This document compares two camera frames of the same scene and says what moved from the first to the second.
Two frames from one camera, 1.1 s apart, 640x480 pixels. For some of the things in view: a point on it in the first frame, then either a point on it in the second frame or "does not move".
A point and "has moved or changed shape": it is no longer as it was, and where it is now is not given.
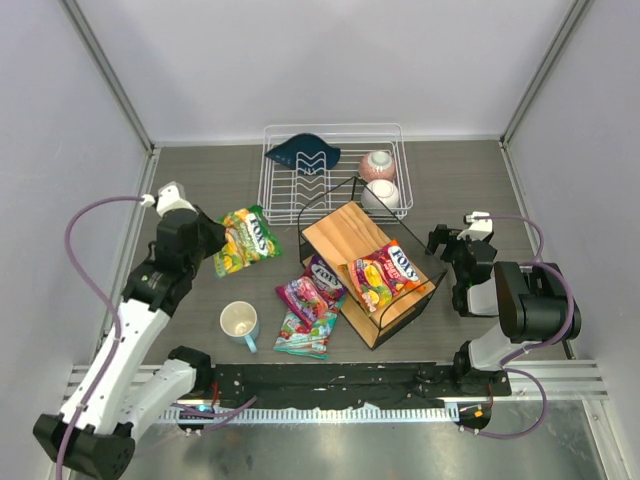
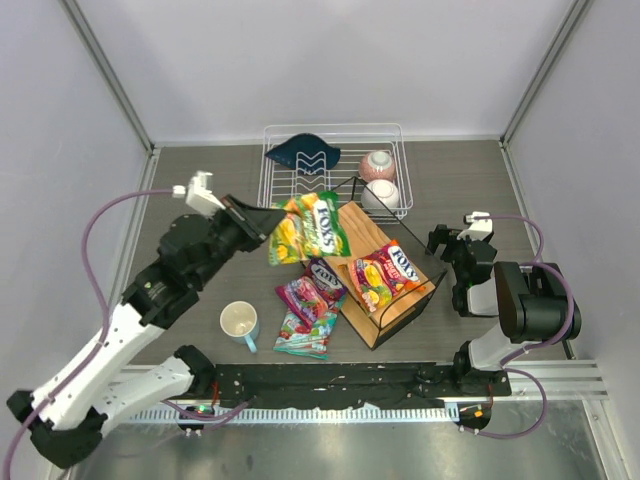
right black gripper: [454, 246] does not move
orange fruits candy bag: [377, 277] does not move
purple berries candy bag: [315, 294] does not move
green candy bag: [249, 239] has moved or changed shape
